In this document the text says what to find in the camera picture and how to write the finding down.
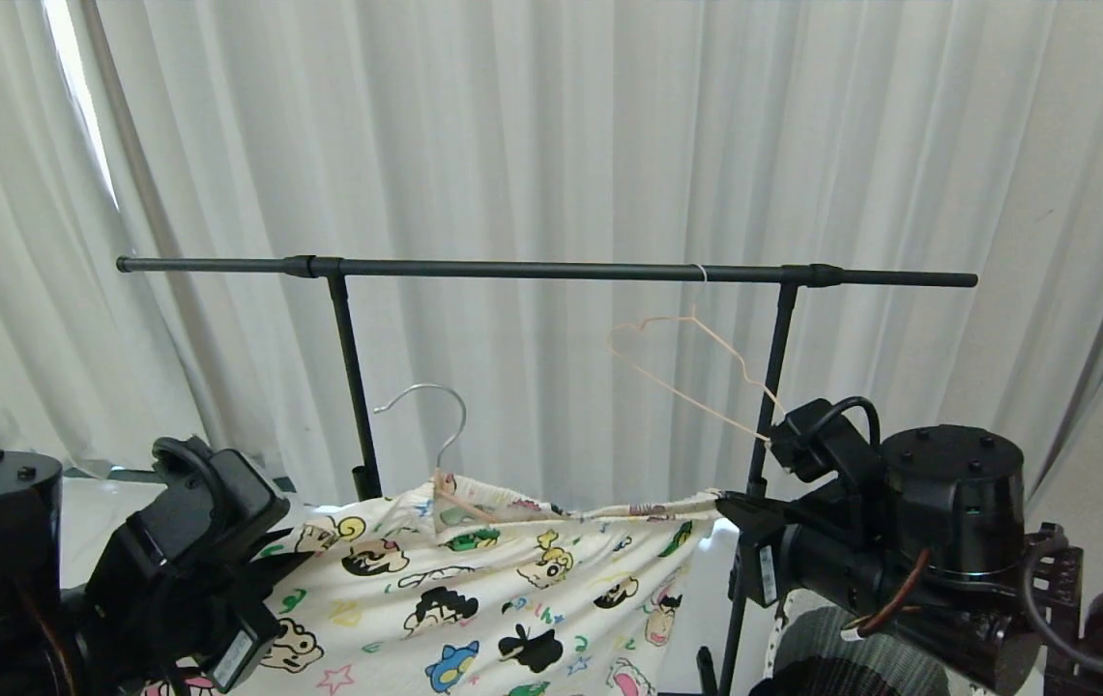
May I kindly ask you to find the black clothes rack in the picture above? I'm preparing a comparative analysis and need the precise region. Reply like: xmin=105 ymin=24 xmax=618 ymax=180
xmin=116 ymin=254 xmax=979 ymax=696

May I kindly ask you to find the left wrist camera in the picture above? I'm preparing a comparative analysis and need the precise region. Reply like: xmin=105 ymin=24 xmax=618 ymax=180
xmin=121 ymin=440 xmax=293 ymax=581

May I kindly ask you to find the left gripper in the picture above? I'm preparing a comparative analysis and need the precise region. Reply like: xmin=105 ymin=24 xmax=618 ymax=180
xmin=87 ymin=570 xmax=283 ymax=693

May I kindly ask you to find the white laundry basket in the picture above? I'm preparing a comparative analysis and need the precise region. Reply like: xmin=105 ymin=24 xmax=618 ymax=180
xmin=766 ymin=585 xmax=1045 ymax=696

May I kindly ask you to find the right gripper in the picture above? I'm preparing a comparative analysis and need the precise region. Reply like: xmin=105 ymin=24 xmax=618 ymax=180
xmin=730 ymin=522 xmax=890 ymax=620

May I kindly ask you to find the cream printed garment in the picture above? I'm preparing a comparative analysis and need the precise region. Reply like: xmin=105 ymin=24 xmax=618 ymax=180
xmin=140 ymin=472 xmax=736 ymax=696

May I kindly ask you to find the pink clothes hanger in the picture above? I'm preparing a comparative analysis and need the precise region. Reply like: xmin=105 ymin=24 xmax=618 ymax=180
xmin=607 ymin=307 xmax=784 ymax=444
xmin=374 ymin=384 xmax=571 ymax=528

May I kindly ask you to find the white curtain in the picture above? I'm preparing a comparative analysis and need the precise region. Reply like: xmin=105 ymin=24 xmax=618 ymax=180
xmin=0 ymin=0 xmax=1103 ymax=523

